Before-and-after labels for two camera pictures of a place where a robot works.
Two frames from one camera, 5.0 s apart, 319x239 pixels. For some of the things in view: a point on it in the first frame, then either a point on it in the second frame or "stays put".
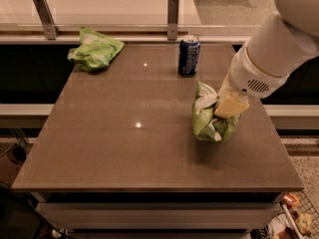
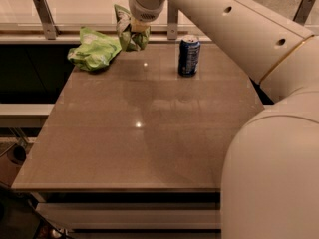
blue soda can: x=188 y=55 stays put
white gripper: x=249 y=73 -> x=144 y=8
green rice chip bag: x=95 y=51 stays put
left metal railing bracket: x=47 y=18 stays put
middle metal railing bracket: x=172 y=17 stays put
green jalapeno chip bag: x=205 y=123 -> x=130 y=41
